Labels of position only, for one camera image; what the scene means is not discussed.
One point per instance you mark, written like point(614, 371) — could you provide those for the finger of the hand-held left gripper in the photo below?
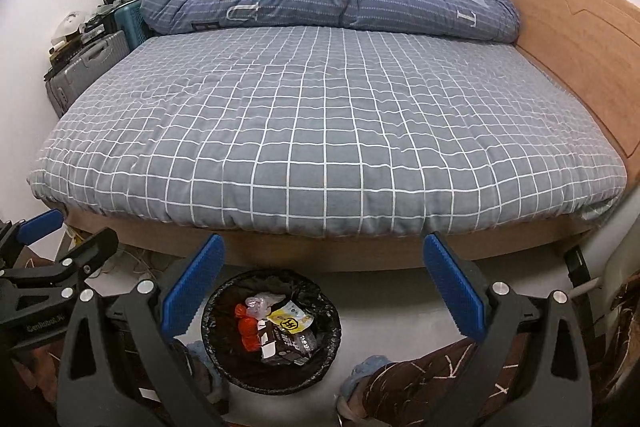
point(40, 222)
point(90, 257)

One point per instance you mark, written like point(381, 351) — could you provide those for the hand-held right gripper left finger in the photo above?
point(195, 287)

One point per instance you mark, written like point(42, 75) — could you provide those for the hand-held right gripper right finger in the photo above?
point(455, 287)

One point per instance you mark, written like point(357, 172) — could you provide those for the red plastic bag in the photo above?
point(246, 329)

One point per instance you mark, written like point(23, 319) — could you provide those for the clear pinkish plastic bag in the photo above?
point(262, 303)

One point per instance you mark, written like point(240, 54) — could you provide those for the black lined trash bin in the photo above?
point(225, 357)

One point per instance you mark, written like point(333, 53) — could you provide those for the dark brown snack box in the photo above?
point(285, 347)

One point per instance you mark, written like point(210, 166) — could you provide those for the blue slipper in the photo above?
point(205, 372)
point(367, 369)

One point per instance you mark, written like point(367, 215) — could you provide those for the person's right leg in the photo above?
point(410, 382)

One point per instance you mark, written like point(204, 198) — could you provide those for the black furniture leg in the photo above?
point(580, 287)

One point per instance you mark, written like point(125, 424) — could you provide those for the grey suitcase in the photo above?
point(85, 72)

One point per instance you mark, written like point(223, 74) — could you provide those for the white round object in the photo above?
point(70, 23)

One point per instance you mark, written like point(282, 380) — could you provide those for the grey checked bed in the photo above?
point(325, 132)

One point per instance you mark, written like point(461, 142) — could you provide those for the teal suitcase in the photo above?
point(131, 24)

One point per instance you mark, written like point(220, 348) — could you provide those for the wooden bed frame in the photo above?
point(575, 57)

